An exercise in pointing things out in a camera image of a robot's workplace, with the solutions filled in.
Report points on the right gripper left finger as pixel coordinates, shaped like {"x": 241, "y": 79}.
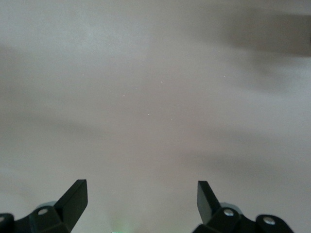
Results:
{"x": 68, "y": 213}

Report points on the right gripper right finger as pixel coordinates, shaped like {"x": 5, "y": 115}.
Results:
{"x": 213, "y": 216}

